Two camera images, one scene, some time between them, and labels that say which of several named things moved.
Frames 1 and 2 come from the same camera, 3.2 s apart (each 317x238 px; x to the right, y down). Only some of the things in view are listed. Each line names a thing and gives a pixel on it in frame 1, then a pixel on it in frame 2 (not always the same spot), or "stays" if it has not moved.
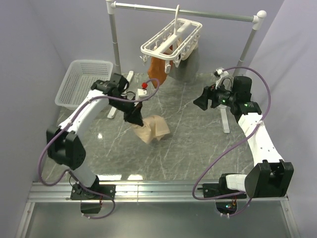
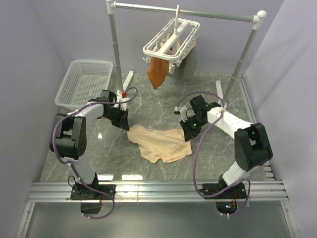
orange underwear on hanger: (157, 70) stays
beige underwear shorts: (154, 127) → (169, 145)
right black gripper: (209, 93) → (189, 134)
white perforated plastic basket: (80, 76) stays
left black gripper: (133, 116) → (123, 122)
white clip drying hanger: (175, 44) stays
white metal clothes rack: (258, 20) stays
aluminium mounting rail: (177, 192) stays
